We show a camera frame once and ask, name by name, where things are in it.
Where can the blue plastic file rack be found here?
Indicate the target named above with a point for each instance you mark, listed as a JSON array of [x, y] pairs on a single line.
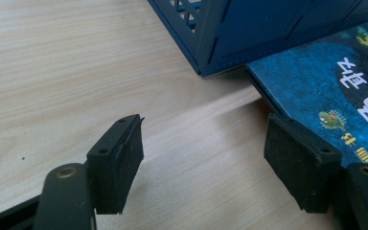
[[252, 32]]

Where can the blue picture book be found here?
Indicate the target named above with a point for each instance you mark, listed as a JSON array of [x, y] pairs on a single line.
[[300, 83]]

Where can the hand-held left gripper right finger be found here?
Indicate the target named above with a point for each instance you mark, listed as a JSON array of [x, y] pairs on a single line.
[[300, 166]]

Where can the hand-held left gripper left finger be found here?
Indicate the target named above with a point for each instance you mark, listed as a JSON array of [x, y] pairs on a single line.
[[118, 172]]

